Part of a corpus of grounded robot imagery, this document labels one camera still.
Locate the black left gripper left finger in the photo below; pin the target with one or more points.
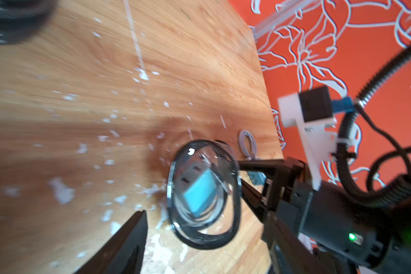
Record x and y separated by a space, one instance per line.
124 252

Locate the teal charger near right arm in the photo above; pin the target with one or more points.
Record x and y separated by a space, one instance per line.
257 178

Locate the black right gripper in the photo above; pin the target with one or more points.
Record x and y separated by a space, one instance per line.
338 232

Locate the teal charger front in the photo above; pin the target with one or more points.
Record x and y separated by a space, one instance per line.
200 193

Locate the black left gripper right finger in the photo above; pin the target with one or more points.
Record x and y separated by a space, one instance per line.
287 253

